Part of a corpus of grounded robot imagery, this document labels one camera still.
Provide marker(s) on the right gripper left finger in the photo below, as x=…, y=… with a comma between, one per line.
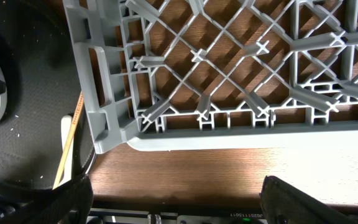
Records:
x=69, y=203

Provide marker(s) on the wooden chopstick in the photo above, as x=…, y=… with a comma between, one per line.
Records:
x=69, y=140

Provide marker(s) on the round black serving tray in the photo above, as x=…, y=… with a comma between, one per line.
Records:
x=36, y=58

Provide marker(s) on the grey plastic dishwasher rack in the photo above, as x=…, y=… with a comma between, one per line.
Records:
x=183, y=75

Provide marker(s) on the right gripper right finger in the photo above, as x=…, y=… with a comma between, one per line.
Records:
x=283, y=203

